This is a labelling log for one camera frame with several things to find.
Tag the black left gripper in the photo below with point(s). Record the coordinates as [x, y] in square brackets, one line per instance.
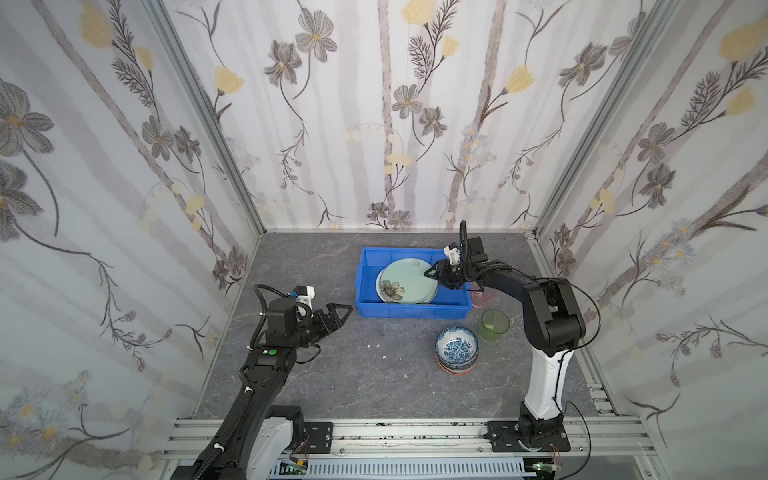
[319, 323]

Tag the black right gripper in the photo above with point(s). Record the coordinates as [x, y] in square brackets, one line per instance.
[455, 275]

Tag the light green ceramic plate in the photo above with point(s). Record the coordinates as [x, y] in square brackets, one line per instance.
[404, 282]

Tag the blue white patterned bowl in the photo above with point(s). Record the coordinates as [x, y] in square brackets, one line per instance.
[456, 346]

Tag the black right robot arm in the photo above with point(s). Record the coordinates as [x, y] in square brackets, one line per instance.
[553, 325]

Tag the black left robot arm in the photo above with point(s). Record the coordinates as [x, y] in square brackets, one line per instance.
[255, 432]

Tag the blue plastic bin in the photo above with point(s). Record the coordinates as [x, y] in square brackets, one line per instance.
[447, 305]

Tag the pink transparent plastic cup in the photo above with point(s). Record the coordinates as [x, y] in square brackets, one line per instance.
[481, 299]

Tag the green transparent plastic cup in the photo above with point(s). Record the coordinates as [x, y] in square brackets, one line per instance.
[494, 325]

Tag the red patterned bowl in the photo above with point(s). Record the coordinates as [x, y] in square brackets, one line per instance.
[457, 371]

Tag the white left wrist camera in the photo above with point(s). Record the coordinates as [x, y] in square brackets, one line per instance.
[304, 294]

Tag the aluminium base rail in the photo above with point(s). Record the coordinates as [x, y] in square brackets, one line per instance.
[390, 438]

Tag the aluminium corner frame post left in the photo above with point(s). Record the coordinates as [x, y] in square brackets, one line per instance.
[195, 93]

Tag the aluminium corner frame post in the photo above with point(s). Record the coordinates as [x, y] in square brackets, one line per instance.
[195, 93]
[648, 35]

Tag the aluminium corner frame post right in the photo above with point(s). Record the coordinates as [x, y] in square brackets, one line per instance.
[648, 35]

